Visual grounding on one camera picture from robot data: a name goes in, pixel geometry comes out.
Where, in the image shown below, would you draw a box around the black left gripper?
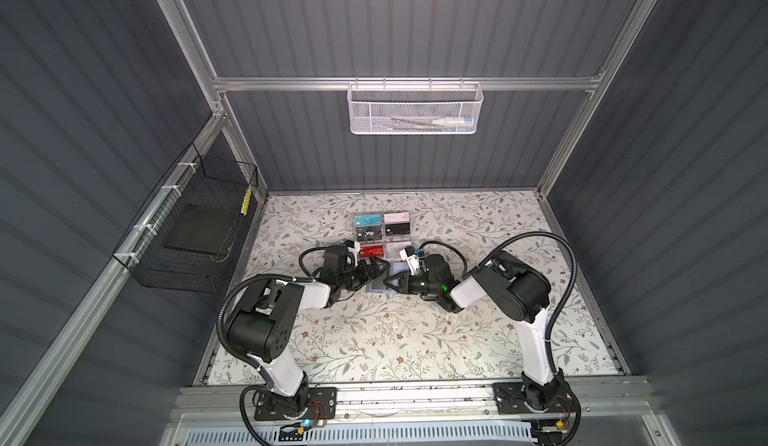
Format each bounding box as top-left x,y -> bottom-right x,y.
337,256 -> 388,291

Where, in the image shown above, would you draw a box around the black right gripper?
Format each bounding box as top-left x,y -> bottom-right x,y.
383,273 -> 441,298

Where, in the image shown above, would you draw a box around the blue leather card wallet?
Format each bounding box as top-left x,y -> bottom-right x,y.
365,261 -> 410,295

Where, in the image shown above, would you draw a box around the clear acrylic card display stand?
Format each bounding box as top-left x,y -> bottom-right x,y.
353,211 -> 412,261

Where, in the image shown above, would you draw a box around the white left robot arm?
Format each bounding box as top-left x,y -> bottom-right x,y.
215,240 -> 390,407

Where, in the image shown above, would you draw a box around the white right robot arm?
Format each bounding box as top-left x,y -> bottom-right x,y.
383,251 -> 557,393

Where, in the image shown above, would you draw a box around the red VIP card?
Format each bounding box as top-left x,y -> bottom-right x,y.
359,244 -> 386,258

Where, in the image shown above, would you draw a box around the white diamond VIP card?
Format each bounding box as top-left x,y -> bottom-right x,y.
385,241 -> 413,260

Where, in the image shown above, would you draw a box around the black silver VIP card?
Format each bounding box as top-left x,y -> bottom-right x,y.
355,225 -> 384,242

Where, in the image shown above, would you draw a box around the black gold-line VIP card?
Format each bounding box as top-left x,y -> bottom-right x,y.
385,222 -> 411,236

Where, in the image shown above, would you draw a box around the teal VIP card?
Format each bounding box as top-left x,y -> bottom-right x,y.
354,213 -> 383,227

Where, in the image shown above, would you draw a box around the pink VIP card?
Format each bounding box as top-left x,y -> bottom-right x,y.
384,211 -> 410,225

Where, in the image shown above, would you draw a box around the yellow marker pen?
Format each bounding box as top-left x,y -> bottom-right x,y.
239,186 -> 252,216

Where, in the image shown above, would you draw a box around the pens in white basket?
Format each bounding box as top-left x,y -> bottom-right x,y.
388,116 -> 476,134

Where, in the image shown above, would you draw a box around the black pad in basket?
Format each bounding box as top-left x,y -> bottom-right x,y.
163,204 -> 236,255

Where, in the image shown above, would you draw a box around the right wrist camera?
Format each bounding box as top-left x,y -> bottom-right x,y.
400,246 -> 423,276

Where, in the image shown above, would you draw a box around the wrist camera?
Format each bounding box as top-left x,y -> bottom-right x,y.
343,239 -> 360,259
400,246 -> 423,276

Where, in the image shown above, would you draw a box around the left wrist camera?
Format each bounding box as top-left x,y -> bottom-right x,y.
343,239 -> 360,259

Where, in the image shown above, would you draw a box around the black corrugated right cable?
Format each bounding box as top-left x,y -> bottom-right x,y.
418,231 -> 578,375

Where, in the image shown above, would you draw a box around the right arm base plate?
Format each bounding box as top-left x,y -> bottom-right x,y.
492,379 -> 578,416

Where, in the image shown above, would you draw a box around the white wire mesh basket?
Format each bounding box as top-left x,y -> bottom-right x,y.
346,82 -> 484,135

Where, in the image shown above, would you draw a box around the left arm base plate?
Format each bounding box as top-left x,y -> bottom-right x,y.
251,387 -> 338,421

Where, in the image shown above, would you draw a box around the black wire wall basket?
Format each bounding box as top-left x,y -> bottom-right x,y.
113,148 -> 259,294

